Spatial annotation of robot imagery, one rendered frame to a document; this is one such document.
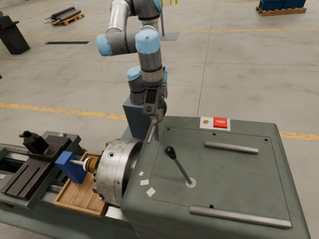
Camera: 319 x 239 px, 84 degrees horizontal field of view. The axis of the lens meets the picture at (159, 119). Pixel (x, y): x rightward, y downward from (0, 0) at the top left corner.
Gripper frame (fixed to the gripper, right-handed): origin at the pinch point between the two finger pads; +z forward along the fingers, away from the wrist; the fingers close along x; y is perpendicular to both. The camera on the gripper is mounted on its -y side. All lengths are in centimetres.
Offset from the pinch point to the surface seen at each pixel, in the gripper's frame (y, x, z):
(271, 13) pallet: 629, -189, 128
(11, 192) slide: -31, 82, 37
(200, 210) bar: -30.5, -20.7, 5.9
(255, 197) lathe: -22.1, -37.6, 8.1
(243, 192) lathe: -21.3, -34.0, 8.1
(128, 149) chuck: -9.4, 12.3, 10.2
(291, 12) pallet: 637, -246, 130
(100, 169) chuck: -20.1, 21.9, 12.1
